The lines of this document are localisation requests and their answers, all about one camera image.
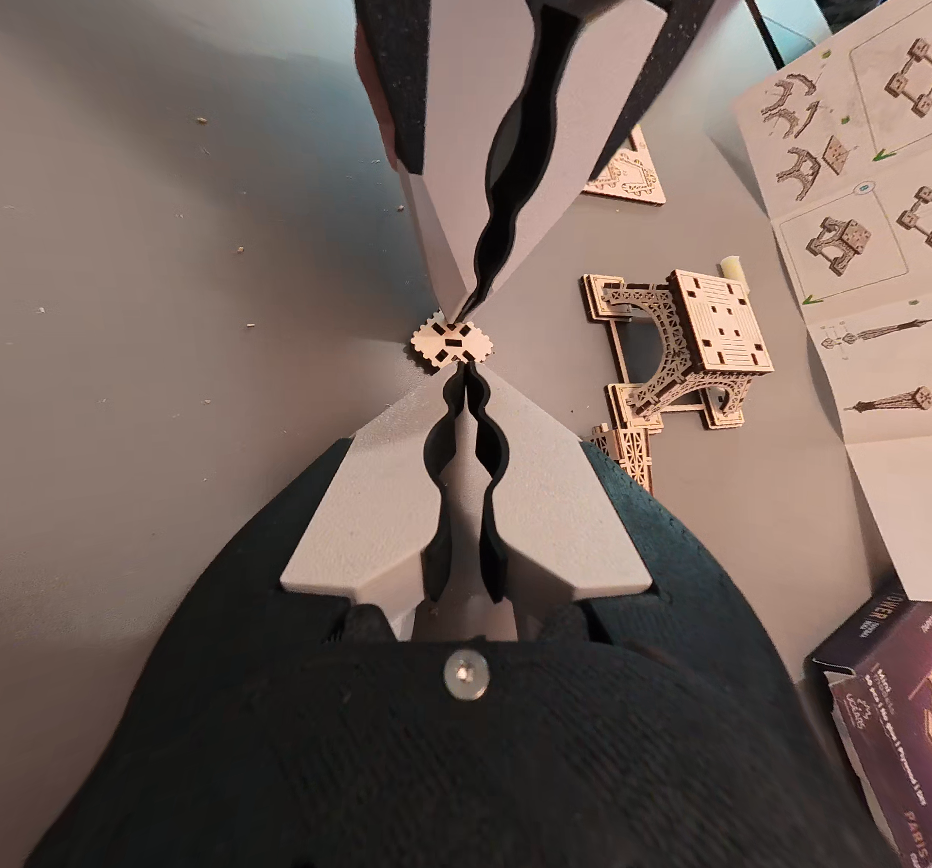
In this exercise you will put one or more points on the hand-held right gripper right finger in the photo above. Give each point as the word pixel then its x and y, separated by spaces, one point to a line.
pixel 568 518

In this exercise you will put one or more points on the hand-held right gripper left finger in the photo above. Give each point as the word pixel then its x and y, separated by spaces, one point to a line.
pixel 364 518

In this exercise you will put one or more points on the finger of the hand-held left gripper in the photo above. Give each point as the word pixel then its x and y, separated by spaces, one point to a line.
pixel 466 81
pixel 604 81

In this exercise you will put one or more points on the wooden tower model spire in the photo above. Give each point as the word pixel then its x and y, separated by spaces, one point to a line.
pixel 630 453

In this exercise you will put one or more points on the small toothed wooden square plate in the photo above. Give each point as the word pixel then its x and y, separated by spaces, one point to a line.
pixel 429 344

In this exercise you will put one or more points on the purple tower kit box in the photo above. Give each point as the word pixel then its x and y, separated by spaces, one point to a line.
pixel 888 737

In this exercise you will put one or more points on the grey desk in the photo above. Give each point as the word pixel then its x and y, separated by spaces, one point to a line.
pixel 182 373

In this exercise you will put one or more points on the person's left hand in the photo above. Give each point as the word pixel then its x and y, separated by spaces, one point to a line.
pixel 373 96

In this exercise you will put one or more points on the laser-cut wooden parts sheet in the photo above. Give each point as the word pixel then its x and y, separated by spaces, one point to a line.
pixel 641 183

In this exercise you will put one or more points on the white wax cylinder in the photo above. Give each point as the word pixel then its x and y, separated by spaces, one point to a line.
pixel 732 269

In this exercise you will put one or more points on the wooden tower model base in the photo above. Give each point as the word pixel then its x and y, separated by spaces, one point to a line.
pixel 728 329

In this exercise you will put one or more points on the paper assembly instruction sheet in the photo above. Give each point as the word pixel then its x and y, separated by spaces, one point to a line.
pixel 895 504

